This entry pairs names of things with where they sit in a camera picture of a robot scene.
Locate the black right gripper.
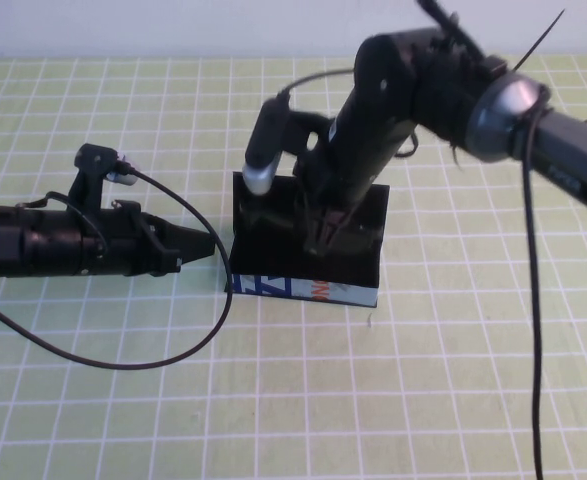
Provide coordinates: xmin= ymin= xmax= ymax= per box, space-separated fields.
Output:
xmin=294 ymin=116 xmax=415 ymax=257

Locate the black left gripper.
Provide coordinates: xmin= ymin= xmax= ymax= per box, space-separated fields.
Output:
xmin=104 ymin=199 xmax=218 ymax=279

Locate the black glasses case printed front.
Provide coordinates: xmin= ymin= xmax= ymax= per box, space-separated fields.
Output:
xmin=222 ymin=170 xmax=392 ymax=309

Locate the green white-grid tablecloth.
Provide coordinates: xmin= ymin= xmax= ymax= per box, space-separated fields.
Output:
xmin=0 ymin=55 xmax=587 ymax=480

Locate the long black zip tie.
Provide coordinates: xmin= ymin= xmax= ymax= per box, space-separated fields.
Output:
xmin=514 ymin=7 xmax=567 ymax=72

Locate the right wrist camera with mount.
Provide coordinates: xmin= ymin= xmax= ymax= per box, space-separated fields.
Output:
xmin=241 ymin=96 xmax=335 ymax=197

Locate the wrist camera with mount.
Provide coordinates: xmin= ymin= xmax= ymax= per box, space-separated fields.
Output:
xmin=241 ymin=96 xmax=335 ymax=197
xmin=71 ymin=143 xmax=143 ymax=212

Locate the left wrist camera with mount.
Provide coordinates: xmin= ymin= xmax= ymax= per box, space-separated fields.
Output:
xmin=71 ymin=143 xmax=143 ymax=212

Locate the black left camera cable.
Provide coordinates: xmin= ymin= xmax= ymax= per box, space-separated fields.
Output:
xmin=0 ymin=168 xmax=235 ymax=370

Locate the black camera cable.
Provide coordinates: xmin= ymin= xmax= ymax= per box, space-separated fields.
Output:
xmin=274 ymin=68 xmax=548 ymax=480
xmin=0 ymin=168 xmax=235 ymax=370

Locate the black right camera cable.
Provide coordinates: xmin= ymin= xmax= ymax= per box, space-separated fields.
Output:
xmin=274 ymin=68 xmax=548 ymax=480

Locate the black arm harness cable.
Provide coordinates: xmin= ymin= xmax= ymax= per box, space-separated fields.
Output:
xmin=414 ymin=0 xmax=507 ymax=76

